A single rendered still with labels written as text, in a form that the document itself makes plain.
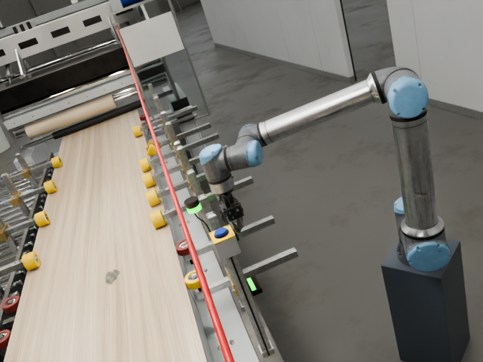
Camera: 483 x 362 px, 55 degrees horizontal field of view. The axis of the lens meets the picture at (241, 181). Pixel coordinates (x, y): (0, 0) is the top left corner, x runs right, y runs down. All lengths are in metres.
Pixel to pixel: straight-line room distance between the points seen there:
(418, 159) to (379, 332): 1.26
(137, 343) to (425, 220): 1.09
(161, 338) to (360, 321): 1.36
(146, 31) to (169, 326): 3.03
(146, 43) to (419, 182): 3.08
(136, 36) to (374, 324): 2.97
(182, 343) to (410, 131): 1.00
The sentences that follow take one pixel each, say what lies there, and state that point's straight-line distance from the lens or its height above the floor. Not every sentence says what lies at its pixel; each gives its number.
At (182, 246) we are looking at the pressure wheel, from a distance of 2.05.
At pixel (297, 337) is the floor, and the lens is 2.73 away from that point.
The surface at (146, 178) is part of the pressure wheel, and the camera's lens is 2.68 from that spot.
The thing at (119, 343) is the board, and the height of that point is 0.90.
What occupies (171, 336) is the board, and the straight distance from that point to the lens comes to 1.66.
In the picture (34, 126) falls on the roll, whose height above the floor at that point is 1.09.
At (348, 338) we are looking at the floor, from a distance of 2.66.
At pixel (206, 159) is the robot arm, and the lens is 1.64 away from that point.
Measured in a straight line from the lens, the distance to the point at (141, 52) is 4.28.
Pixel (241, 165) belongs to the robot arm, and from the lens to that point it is 1.63.
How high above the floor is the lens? 1.97
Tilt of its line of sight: 26 degrees down
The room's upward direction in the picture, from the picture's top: 19 degrees counter-clockwise
